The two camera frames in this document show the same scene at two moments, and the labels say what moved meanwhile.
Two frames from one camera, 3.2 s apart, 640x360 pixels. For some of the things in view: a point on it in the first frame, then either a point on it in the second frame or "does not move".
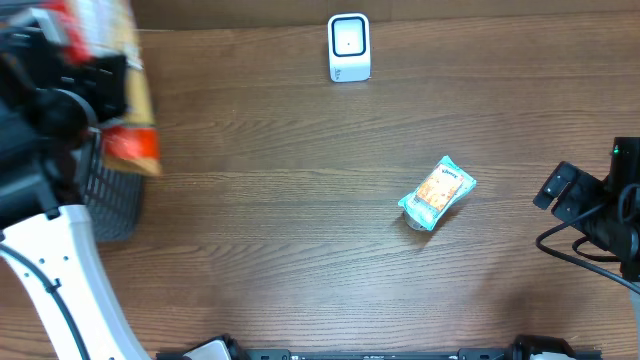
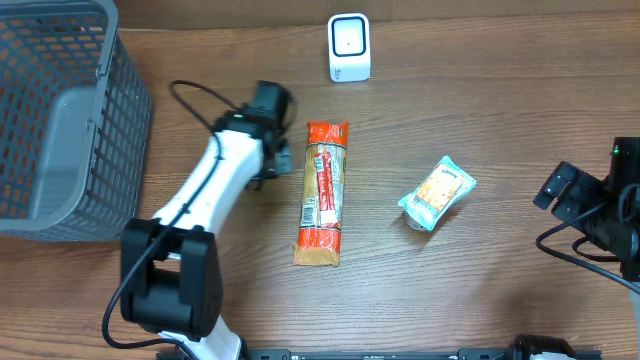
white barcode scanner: x=349 y=41 does not move
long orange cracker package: x=91 y=29 → x=323 y=195
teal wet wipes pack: x=446 y=184 does not move
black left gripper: x=105 y=80 → x=281 y=157
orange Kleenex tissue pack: x=440 y=187 does not move
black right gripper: x=578 y=195 does not move
